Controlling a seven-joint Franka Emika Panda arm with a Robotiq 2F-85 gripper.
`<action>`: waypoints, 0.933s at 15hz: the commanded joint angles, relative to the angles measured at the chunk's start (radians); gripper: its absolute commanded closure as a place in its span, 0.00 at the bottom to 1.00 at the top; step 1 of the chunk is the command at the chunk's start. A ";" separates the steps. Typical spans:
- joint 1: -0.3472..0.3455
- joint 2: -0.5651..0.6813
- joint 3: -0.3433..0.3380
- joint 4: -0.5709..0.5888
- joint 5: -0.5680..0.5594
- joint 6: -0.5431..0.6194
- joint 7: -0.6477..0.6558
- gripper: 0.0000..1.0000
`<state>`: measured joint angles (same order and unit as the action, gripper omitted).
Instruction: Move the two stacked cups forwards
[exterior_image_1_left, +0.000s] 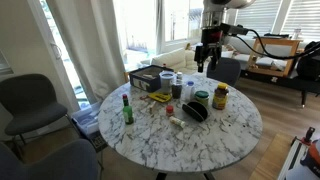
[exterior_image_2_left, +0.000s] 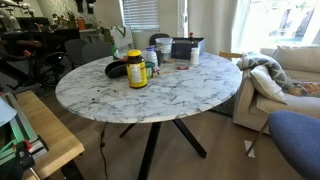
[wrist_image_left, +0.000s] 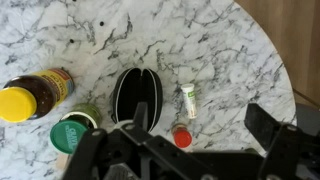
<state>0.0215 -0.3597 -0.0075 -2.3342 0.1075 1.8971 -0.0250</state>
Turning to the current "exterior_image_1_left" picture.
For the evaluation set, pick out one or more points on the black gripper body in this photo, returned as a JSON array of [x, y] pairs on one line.
[[210, 45]]

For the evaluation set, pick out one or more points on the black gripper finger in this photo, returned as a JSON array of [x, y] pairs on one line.
[[200, 67], [214, 62]]

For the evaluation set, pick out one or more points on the translucent plastic cups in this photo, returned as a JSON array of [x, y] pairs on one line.
[[166, 78]]

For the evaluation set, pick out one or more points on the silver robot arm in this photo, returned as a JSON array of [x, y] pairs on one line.
[[213, 13]]

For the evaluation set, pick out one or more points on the dark grey chair behind table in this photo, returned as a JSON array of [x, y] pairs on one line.
[[228, 71]]

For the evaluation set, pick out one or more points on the beige sofa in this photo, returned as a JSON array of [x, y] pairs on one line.
[[180, 60]]

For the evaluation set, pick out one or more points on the white pill bottle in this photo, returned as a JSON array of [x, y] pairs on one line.
[[179, 77]]

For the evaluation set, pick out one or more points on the white bottle blue cap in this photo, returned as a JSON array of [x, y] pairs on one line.
[[189, 91]]

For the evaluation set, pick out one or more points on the yellow lid supplement jar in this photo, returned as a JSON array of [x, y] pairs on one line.
[[220, 96]]

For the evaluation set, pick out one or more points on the green lid small jar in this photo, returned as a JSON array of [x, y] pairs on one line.
[[202, 97]]

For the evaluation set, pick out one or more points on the black glasses case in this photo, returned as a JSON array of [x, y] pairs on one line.
[[196, 110]]

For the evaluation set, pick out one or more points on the yellow flat tool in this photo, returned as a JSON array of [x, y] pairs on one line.
[[160, 97]]

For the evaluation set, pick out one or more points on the navy blue box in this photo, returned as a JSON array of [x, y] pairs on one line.
[[149, 79]]

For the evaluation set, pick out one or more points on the small red cap bottle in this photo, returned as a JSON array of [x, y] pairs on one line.
[[169, 110]]

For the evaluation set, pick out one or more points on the white tube green label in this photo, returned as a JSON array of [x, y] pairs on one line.
[[177, 121]]

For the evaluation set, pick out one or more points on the green glass bottle red cap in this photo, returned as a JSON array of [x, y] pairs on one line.
[[127, 110]]

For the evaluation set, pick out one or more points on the white curtain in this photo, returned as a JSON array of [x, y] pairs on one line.
[[89, 31]]

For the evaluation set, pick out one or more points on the black table base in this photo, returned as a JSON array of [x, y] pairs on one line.
[[163, 176]]

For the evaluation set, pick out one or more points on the clear plastic storage bin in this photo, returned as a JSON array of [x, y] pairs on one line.
[[87, 118]]

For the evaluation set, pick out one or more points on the dark grey chair left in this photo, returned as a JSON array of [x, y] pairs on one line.
[[31, 100]]

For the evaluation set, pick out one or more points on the wooden frame rack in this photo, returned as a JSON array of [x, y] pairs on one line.
[[271, 56]]

